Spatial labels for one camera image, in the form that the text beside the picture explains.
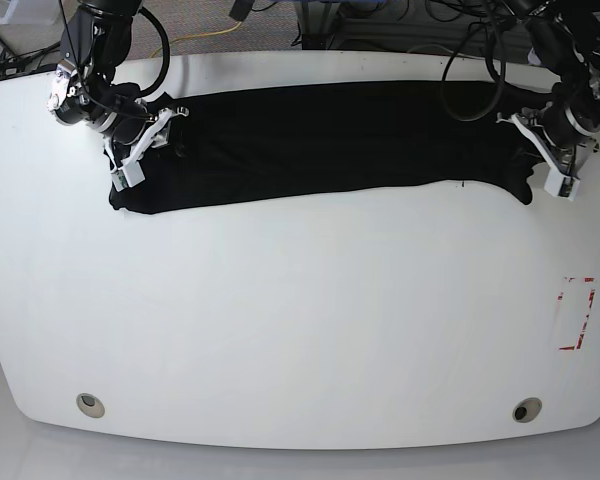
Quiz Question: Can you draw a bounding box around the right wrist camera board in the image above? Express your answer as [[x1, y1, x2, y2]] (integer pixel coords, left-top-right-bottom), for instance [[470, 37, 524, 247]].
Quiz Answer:
[[111, 171, 128, 192]]

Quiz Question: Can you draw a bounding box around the right table grommet hole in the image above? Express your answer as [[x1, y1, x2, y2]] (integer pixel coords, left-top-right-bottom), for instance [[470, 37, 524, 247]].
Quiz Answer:
[[512, 397, 543, 423]]

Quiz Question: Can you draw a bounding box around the table grommet hole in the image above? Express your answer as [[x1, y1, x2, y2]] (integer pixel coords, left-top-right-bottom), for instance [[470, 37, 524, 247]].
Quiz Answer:
[[512, 397, 543, 423], [76, 393, 106, 419]]

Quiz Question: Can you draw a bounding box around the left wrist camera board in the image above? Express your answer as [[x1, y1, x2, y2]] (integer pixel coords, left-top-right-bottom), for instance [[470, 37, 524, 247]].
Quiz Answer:
[[558, 180, 577, 199]]

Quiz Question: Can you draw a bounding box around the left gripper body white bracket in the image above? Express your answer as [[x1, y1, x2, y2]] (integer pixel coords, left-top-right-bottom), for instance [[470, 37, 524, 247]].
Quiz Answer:
[[496, 107, 600, 201]]

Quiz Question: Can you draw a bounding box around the clear plastic storage box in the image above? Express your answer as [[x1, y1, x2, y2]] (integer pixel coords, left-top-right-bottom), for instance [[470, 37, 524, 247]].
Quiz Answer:
[[0, 0, 59, 25]]

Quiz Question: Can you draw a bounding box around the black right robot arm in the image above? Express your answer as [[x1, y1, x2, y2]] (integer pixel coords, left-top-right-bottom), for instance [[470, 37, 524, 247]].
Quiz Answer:
[[47, 1, 189, 192]]

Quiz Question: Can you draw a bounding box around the yellow cable on floor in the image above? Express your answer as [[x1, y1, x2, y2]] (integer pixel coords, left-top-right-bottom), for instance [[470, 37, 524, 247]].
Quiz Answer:
[[152, 14, 244, 59]]

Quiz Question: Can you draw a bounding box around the black T-shirt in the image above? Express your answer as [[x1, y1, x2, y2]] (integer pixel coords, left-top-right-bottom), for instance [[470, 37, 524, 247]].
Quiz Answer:
[[109, 80, 545, 214]]

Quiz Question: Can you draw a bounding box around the black tripod stand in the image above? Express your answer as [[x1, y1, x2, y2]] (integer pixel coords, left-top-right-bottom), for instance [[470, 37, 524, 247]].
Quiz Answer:
[[0, 42, 60, 78]]

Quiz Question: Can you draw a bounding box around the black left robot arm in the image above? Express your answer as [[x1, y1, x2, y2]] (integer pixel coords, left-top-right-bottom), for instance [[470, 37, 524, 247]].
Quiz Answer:
[[449, 1, 600, 200]]

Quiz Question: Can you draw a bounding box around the left table grommet hole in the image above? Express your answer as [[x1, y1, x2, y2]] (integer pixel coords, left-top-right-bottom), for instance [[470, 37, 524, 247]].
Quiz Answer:
[[76, 393, 106, 419]]

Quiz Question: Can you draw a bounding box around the red tape rectangle marking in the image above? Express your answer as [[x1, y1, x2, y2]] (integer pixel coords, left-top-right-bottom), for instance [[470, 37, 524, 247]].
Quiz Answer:
[[552, 277, 596, 351]]

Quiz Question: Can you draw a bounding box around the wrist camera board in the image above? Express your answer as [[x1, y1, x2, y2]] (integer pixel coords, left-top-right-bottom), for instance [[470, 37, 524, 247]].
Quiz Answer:
[[111, 171, 128, 192], [558, 180, 577, 199]]

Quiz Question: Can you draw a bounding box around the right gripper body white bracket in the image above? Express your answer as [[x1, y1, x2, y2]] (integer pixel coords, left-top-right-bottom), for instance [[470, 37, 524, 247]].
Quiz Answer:
[[103, 106, 189, 189]]

